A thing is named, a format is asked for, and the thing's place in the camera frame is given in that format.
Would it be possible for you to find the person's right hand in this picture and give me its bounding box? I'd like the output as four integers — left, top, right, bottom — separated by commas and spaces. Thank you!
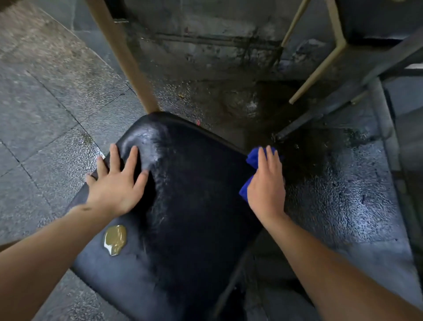
247, 146, 287, 226

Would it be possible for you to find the person's left hand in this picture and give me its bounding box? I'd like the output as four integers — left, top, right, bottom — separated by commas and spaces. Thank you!
85, 143, 150, 219

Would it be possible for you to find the blue cleaning cloth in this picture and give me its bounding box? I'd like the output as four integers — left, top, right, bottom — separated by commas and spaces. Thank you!
239, 146, 277, 203

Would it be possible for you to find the black padded chair seat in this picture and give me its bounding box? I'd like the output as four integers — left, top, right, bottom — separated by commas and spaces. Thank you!
66, 111, 265, 321

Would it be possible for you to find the person's right forearm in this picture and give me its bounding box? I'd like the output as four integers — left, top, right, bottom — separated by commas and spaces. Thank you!
264, 213, 423, 321

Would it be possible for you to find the person's left forearm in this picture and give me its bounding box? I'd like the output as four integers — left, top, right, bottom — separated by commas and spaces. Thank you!
0, 203, 115, 321

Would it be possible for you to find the yellowish brown liquid spill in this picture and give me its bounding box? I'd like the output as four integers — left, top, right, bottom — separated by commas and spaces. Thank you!
103, 225, 128, 257

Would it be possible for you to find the thick beige table leg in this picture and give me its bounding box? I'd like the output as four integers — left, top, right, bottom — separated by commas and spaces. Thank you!
85, 0, 162, 115

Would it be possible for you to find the grey metal beam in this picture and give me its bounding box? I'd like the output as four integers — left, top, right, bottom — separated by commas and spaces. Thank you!
272, 26, 423, 142

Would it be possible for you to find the thin beige metal rod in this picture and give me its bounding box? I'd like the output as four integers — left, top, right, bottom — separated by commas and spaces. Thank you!
280, 0, 312, 49

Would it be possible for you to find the bent beige metal frame leg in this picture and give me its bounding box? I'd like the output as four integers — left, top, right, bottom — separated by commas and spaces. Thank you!
288, 0, 348, 105

